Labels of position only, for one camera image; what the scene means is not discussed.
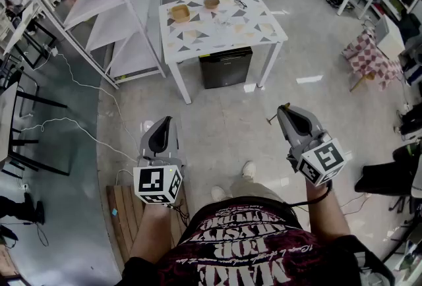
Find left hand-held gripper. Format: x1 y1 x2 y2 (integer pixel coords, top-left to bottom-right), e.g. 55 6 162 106
133 116 184 207

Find person's beige trousers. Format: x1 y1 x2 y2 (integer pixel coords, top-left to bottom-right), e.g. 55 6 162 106
229 175 286 205

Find person's white shoe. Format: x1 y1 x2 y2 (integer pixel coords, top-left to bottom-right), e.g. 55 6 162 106
242 161 257 180
210 185 227 202

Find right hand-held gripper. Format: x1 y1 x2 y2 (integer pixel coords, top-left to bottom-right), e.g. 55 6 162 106
278 106 347 186

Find white floor cable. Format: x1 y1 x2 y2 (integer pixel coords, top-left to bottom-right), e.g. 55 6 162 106
52 49 146 160
19 117 141 162

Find person's right forearm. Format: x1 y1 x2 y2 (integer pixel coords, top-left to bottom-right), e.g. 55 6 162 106
305 179 351 241

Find person's left forearm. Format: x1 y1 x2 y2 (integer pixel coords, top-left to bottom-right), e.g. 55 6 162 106
130 204 175 259

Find white triangle-patterned table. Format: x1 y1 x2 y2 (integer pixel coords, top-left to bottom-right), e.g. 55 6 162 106
158 0 288 105

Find square tan bowl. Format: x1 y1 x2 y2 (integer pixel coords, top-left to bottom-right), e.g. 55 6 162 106
169 4 191 22

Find person's dark printed shirt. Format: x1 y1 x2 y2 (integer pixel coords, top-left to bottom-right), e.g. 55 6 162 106
121 197 395 286

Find black metal frame chair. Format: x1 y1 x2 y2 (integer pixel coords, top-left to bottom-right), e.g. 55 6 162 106
0 62 72 177

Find black office chair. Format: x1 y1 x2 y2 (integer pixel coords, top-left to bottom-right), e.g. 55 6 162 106
354 139 422 213

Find clear drinking glass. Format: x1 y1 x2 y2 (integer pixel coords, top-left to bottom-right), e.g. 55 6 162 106
214 13 232 32

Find white metal shelving rack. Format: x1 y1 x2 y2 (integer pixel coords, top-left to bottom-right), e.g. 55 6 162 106
0 0 167 90

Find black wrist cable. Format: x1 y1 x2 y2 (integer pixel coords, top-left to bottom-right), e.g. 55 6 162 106
289 181 333 207

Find red white checkered cloth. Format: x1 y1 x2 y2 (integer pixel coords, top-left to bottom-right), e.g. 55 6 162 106
341 30 404 92

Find wooden slatted pallet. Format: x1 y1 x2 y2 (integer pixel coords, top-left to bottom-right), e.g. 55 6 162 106
105 184 191 272

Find black mini fridge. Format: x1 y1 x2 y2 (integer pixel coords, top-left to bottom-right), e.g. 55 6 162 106
198 46 254 90

